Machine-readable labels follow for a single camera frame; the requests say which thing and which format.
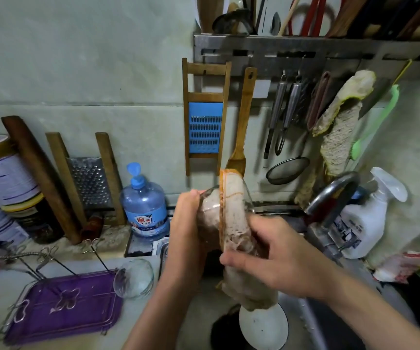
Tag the person's left hand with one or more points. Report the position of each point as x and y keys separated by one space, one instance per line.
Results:
x=188 y=244

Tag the person's right hand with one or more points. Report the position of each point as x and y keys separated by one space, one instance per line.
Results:
x=290 y=262

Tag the beige dish cloth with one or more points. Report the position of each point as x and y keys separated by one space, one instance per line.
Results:
x=235 y=215

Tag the person's left forearm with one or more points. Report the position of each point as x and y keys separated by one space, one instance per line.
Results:
x=159 y=317

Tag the small blue water bottle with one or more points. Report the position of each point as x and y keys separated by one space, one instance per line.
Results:
x=144 y=207

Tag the white plate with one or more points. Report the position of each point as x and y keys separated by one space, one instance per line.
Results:
x=263 y=326

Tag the stainless steel sink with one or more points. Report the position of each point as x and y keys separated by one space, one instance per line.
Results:
x=319 y=328

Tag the metal faucet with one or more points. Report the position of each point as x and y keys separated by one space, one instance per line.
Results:
x=330 y=193

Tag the white spray bottle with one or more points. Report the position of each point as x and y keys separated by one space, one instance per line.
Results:
x=367 y=222

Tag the mesh strainer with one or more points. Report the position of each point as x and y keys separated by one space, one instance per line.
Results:
x=286 y=171

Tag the pink and white plastic bag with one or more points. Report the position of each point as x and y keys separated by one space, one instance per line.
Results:
x=399 y=267

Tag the wooden framed metal grater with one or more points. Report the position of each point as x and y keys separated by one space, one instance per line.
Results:
x=90 y=182

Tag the wooden slicer with blue blade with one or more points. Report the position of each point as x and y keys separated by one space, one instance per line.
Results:
x=205 y=127

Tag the wooden spatula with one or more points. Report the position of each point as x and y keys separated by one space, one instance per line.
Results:
x=240 y=127

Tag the hanging loofah sponge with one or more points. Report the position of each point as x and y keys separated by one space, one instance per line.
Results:
x=341 y=134

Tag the purple plastic tray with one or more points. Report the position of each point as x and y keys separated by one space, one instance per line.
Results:
x=64 y=306

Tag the metal peeler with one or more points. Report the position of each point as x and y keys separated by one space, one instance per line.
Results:
x=289 y=109
x=274 y=113

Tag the wooden rolling pin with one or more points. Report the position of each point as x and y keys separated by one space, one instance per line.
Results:
x=42 y=178

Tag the stack of labelled tin cans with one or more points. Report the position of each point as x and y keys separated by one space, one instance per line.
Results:
x=2 y=193

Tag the dark metal ladle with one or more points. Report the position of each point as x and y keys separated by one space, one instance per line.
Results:
x=232 y=24

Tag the wooden scoop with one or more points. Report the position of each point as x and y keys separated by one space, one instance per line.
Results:
x=208 y=11

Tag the bundle of dark chopsticks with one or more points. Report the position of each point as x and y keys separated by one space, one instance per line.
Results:
x=254 y=11

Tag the bamboo skewer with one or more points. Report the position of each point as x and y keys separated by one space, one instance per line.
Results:
x=290 y=14

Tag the wall mounted metal utensil rack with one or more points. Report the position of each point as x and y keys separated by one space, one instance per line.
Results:
x=305 y=51

